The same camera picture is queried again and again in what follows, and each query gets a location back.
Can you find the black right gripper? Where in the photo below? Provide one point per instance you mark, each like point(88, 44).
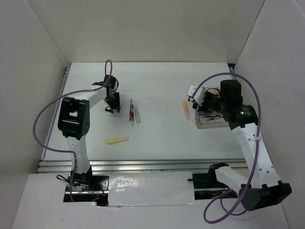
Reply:
point(203, 107)

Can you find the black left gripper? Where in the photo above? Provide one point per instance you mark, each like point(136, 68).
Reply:
point(116, 105)

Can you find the blue gel pen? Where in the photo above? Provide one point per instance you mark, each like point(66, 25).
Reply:
point(210, 116)

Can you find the red gel pen horizontal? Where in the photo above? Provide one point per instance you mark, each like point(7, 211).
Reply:
point(212, 119)

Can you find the red pen angled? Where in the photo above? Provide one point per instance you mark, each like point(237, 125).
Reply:
point(130, 111)

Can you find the yellow highlighter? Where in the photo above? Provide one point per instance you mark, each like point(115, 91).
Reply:
point(113, 141)

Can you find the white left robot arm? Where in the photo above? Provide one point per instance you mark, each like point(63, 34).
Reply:
point(74, 122)

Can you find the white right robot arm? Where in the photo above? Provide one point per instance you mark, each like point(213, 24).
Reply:
point(264, 187)

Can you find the smoky plastic desk organizer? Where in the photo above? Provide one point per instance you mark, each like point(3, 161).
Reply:
point(201, 124)

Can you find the orange pink highlighter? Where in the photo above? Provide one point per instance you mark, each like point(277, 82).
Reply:
point(186, 110)

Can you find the green highlighter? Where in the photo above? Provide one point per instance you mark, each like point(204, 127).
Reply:
point(137, 115)

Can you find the white front cover plate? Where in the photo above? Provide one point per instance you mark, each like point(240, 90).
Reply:
point(150, 189)

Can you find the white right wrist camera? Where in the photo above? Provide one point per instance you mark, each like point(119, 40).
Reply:
point(196, 97)

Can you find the right side aluminium rail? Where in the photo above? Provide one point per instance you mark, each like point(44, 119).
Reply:
point(231, 67)

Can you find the aluminium table edge rail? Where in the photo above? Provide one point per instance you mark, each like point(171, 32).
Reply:
point(161, 165)

